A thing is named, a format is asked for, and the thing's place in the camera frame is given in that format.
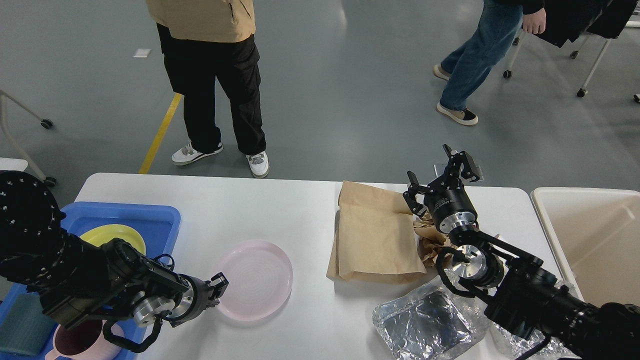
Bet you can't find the pink mug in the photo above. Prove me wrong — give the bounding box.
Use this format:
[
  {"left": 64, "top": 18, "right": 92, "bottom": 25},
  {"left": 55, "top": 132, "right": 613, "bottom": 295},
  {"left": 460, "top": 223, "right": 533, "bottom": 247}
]
[{"left": 44, "top": 319, "right": 122, "bottom": 360}]

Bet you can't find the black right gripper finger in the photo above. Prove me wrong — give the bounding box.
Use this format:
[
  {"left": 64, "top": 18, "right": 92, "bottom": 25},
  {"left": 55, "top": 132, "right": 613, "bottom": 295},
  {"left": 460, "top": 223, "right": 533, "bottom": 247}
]
[
  {"left": 433, "top": 145, "right": 483, "bottom": 191},
  {"left": 403, "top": 172, "right": 431, "bottom": 218}
]

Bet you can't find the rack with black clothes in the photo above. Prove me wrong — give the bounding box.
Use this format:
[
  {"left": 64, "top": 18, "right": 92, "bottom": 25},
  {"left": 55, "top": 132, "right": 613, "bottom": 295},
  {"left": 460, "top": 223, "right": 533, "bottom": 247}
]
[{"left": 502, "top": 0, "right": 640, "bottom": 104}]

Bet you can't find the brown paper bag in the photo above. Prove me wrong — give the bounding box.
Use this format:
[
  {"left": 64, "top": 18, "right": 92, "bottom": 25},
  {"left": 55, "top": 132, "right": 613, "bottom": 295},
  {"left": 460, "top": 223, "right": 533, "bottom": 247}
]
[{"left": 326, "top": 181, "right": 426, "bottom": 284}]

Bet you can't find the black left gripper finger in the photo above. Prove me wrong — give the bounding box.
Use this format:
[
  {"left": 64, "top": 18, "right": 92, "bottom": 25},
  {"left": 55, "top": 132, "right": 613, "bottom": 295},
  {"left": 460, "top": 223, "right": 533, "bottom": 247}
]
[{"left": 205, "top": 272, "right": 229, "bottom": 306}]

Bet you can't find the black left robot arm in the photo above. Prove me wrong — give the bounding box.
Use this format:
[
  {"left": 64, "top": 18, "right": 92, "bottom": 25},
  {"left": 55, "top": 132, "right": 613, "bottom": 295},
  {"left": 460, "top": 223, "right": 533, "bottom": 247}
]
[{"left": 0, "top": 170, "right": 229, "bottom": 353}]

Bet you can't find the crumpled aluminium foil tray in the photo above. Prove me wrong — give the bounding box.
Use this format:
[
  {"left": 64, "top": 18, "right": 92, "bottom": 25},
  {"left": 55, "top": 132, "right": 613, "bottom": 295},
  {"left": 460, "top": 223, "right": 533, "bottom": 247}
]
[{"left": 372, "top": 279, "right": 490, "bottom": 360}]

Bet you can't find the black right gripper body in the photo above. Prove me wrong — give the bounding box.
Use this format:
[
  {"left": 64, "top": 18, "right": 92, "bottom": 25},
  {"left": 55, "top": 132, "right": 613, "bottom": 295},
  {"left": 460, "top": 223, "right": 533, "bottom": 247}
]
[{"left": 423, "top": 187, "right": 478, "bottom": 234}]

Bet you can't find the pink plate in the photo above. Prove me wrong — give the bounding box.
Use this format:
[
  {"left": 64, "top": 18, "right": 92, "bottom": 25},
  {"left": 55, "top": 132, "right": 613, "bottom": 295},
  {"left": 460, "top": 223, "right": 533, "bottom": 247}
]
[{"left": 213, "top": 240, "right": 293, "bottom": 322}]

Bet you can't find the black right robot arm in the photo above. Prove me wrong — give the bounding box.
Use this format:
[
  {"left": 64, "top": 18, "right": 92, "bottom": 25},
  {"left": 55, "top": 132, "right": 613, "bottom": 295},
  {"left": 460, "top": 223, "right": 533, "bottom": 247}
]
[{"left": 402, "top": 145, "right": 640, "bottom": 360}]

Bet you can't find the beige plastic bin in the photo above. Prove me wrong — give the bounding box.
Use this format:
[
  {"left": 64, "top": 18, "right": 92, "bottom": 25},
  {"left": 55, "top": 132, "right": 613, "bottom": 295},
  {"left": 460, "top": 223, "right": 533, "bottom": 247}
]
[{"left": 531, "top": 187, "right": 640, "bottom": 306}]

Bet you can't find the person in blue jeans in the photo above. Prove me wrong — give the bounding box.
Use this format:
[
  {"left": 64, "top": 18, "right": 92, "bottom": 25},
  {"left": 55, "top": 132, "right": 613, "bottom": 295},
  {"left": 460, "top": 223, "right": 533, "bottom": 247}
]
[{"left": 432, "top": 0, "right": 547, "bottom": 126}]

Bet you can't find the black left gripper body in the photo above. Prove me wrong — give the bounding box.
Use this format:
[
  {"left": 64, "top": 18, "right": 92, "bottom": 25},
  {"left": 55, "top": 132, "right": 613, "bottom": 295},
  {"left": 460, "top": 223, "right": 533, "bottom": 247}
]
[{"left": 167, "top": 275, "right": 213, "bottom": 328}]

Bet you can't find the white wheeled frame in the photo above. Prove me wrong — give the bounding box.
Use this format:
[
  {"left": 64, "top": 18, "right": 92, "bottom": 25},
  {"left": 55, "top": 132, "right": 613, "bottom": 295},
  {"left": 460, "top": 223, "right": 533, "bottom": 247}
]
[{"left": 0, "top": 89, "right": 58, "bottom": 189}]

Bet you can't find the white side table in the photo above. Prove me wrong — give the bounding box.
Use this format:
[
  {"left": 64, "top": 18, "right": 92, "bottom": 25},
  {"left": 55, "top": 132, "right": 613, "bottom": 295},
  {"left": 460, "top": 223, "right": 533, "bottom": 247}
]
[{"left": 0, "top": 157, "right": 29, "bottom": 171}]

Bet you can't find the blue plastic tray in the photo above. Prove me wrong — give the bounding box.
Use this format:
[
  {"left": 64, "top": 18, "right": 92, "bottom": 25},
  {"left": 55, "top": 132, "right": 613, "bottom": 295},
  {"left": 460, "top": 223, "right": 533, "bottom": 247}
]
[{"left": 0, "top": 202, "right": 181, "bottom": 360}]

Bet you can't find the green sponge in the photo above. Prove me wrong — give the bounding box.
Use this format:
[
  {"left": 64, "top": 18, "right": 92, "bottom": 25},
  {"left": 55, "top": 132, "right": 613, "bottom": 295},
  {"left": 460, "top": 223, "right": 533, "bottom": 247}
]
[{"left": 0, "top": 293, "right": 58, "bottom": 357}]

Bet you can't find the yellow plate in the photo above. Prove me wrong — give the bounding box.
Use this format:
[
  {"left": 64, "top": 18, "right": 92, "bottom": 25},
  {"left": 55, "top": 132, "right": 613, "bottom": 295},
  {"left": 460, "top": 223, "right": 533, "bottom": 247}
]
[{"left": 79, "top": 224, "right": 147, "bottom": 255}]

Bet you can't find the crumpled brown paper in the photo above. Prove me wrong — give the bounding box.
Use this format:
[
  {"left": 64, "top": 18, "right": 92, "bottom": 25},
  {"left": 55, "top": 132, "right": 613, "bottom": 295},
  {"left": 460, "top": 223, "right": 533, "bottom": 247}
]
[{"left": 413, "top": 212, "right": 452, "bottom": 268}]

